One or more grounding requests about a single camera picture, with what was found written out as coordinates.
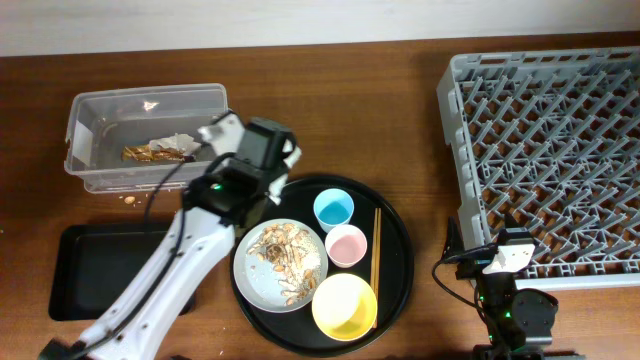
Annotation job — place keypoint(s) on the black rectangular tray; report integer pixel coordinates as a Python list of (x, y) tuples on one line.
[(95, 264)]

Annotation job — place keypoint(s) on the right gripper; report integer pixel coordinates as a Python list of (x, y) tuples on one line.
[(454, 244)]

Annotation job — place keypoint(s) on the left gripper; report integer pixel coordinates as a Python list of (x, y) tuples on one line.
[(279, 174)]

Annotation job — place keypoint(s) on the grey dishwasher rack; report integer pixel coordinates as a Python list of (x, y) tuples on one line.
[(550, 138)]

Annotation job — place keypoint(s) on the white tissue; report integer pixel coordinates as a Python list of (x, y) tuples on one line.
[(182, 144)]

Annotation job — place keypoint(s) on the pink cup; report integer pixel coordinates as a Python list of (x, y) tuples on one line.
[(346, 245)]

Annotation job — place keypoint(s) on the food scraps on plate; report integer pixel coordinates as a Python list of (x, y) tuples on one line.
[(289, 259)]

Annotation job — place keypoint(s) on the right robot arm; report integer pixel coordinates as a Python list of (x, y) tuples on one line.
[(518, 321)]

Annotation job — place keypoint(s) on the gold snack wrapper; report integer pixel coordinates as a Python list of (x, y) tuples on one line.
[(147, 153)]

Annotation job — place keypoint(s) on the round black serving tray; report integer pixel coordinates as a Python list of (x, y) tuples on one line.
[(296, 331)]

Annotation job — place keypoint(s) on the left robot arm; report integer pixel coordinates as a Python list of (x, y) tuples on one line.
[(134, 326)]

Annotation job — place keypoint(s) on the blue cup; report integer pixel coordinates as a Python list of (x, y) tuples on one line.
[(333, 207)]

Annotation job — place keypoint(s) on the grey plate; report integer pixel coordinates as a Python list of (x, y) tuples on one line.
[(263, 297)]

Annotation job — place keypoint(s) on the yellow bowl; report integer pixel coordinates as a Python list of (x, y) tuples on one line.
[(344, 307)]

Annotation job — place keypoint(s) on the clear plastic waste bin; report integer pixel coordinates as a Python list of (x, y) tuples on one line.
[(101, 124)]

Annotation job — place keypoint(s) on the wooden chopstick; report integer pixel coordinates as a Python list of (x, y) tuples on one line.
[(374, 247), (378, 258)]

